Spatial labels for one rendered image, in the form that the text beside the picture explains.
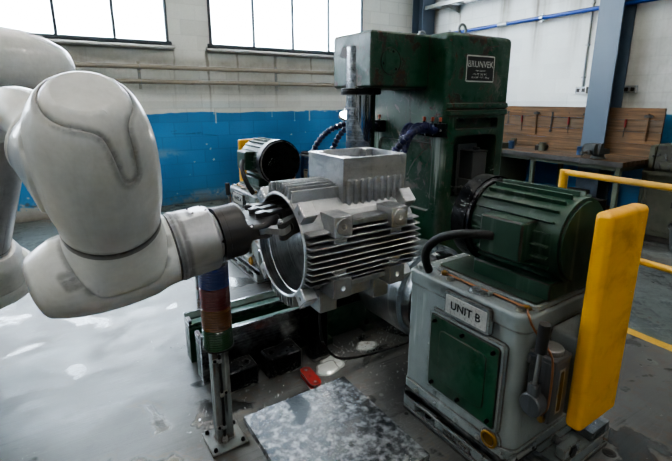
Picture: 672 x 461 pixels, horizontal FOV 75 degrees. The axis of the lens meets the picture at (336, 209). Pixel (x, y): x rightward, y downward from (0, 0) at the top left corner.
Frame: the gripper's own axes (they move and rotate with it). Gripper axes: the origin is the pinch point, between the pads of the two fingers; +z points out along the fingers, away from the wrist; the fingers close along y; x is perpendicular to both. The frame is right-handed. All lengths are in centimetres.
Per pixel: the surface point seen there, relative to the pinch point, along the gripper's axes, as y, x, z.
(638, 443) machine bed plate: -27, 64, 54
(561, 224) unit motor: -17.7, 9.3, 33.4
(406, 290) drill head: 15.0, 32.7, 26.4
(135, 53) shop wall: 609, -57, 89
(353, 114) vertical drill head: 53, -5, 42
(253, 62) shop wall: 600, -32, 253
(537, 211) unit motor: -12.6, 8.3, 34.4
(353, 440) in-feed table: -2.4, 45.1, -3.3
